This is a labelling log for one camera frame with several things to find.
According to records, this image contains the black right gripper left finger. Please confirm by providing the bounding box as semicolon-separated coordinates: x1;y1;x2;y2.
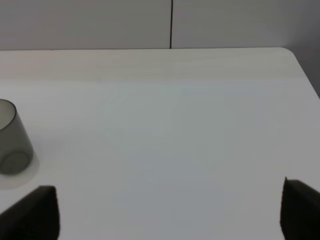
0;186;60;240

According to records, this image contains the grey translucent plastic cup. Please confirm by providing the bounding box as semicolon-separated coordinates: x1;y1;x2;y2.
0;99;34;175

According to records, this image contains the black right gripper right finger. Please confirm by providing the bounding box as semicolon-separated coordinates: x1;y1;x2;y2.
280;178;320;240

